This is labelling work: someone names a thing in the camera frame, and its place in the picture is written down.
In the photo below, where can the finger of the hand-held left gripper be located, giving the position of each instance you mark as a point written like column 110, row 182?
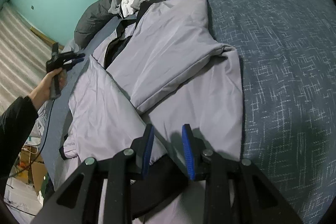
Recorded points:
column 74, row 63
column 76, row 55

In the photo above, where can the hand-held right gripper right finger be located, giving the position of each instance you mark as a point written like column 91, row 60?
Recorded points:
column 188, row 153

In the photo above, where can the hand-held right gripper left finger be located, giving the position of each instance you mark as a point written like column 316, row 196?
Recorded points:
column 147, row 150

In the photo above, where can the grey jacket with black lining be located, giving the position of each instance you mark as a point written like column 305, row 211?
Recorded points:
column 170, row 43

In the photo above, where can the person's left hand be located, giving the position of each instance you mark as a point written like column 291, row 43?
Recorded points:
column 43, row 90

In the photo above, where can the light grey sheet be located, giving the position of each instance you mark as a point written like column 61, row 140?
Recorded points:
column 69, row 47

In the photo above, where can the wooden strip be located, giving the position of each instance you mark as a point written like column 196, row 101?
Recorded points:
column 44, row 36

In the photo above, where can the dark grey rolled duvet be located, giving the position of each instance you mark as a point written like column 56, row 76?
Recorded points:
column 89, row 22

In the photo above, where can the beige striped curtain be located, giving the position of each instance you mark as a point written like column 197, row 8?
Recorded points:
column 21, row 50

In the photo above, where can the cardboard box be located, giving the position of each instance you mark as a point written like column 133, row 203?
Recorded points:
column 36, row 171

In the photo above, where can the bed with blue sheet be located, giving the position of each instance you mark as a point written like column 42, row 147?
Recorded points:
column 275, row 56

